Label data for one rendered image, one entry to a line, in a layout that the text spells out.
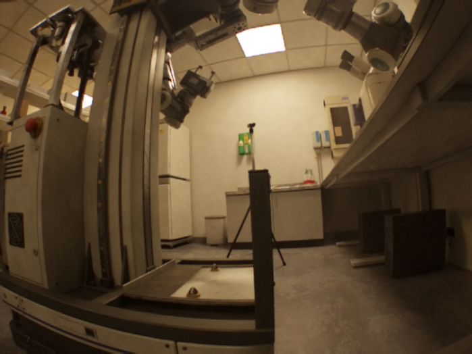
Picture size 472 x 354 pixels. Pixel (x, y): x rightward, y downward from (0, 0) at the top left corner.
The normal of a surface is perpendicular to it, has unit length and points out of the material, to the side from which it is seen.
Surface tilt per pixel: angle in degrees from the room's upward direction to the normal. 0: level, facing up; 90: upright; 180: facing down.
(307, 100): 90
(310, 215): 90
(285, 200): 90
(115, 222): 90
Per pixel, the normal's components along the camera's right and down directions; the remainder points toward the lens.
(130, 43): -0.12, -0.13
